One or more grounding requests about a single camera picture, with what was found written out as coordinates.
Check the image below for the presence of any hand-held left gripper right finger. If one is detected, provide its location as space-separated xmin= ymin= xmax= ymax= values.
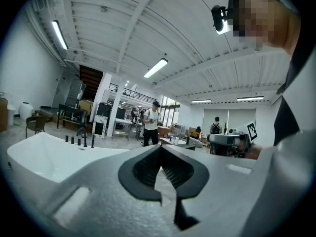
xmin=160 ymin=130 xmax=316 ymax=237

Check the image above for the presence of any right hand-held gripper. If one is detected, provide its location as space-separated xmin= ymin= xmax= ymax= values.
xmin=206 ymin=120 xmax=259 ymax=158

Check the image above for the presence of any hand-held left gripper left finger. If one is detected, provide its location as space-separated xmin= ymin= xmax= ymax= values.
xmin=46 ymin=144 xmax=177 ymax=237

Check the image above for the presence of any person's right hand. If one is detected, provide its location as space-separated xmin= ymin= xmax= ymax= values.
xmin=236 ymin=138 xmax=263 ymax=160

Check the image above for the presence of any brown wooden table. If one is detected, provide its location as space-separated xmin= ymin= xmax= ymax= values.
xmin=160 ymin=136 xmax=197 ymax=151

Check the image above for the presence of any person's black clothing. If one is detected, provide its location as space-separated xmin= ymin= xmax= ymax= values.
xmin=273 ymin=7 xmax=316 ymax=147

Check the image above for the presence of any black bathtub faucet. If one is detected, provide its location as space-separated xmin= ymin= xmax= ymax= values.
xmin=76 ymin=127 xmax=88 ymax=148

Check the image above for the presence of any marble pattern cabinet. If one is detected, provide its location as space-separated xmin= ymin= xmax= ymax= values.
xmin=92 ymin=115 xmax=109 ymax=138

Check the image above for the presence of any white bathtub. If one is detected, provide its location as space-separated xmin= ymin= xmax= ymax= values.
xmin=6 ymin=132 xmax=130 ymax=184

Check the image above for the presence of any steel work table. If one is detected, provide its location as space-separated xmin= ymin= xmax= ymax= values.
xmin=115 ymin=117 xmax=144 ymax=139

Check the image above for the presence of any white pillar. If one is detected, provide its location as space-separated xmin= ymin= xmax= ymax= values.
xmin=108 ymin=85 xmax=124 ymax=138

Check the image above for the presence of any black rack table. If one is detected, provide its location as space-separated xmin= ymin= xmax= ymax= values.
xmin=57 ymin=104 xmax=87 ymax=129

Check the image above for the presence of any brown wicker chair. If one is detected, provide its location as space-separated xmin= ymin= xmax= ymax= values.
xmin=26 ymin=116 xmax=47 ymax=139

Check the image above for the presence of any dark staircase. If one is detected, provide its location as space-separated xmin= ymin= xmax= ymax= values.
xmin=79 ymin=65 xmax=103 ymax=99

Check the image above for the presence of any small white bin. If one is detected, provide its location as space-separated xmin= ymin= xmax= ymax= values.
xmin=7 ymin=104 xmax=17 ymax=126

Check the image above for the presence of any person's head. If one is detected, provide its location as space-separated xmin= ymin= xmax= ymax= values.
xmin=228 ymin=0 xmax=301 ymax=56

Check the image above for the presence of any small cardboard box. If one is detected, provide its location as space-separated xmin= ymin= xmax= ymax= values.
xmin=0 ymin=97 xmax=8 ymax=132

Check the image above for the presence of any grey shoulder strap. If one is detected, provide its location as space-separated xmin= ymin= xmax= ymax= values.
xmin=281 ymin=55 xmax=316 ymax=135

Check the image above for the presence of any black head camera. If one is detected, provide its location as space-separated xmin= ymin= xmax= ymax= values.
xmin=211 ymin=5 xmax=234 ymax=36

